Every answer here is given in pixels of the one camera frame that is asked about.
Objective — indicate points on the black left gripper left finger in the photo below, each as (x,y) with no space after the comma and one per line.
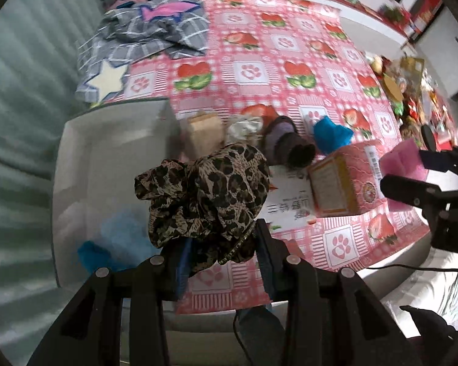
(176,268)

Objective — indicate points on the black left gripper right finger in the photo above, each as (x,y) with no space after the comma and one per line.
(279,269)

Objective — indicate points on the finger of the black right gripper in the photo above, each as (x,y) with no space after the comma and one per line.
(407,190)
(443,161)

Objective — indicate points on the pink cloth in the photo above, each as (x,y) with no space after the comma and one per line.
(404,161)

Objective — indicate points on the light blue fluffy cloth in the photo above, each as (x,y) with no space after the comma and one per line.
(124,235)

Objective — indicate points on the leopard print scrunchie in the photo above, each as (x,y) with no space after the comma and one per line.
(213,201)

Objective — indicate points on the purple dark sock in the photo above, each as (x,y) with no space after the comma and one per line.
(283,145)

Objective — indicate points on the beige knitted sock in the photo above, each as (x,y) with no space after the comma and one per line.
(203,133)

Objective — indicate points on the white polka dot scrunchie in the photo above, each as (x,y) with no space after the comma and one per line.
(244,129)

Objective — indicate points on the black round lid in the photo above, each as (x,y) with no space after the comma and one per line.
(428,138)

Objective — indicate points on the red round tray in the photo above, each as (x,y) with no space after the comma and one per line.
(429,109)

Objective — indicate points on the pink tissue box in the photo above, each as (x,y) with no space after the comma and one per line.
(347,182)

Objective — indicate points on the orange white tissue pack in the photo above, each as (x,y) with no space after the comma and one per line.
(290,201)

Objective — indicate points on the white storage box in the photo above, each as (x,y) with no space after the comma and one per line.
(100,153)

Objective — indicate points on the jar with yellow lid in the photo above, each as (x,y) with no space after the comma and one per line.
(392,89)

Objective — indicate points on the pink strawberry paw tablecloth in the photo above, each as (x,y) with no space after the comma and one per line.
(295,57)

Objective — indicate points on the grey plaid star cloth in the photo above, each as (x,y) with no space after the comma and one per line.
(179,28)

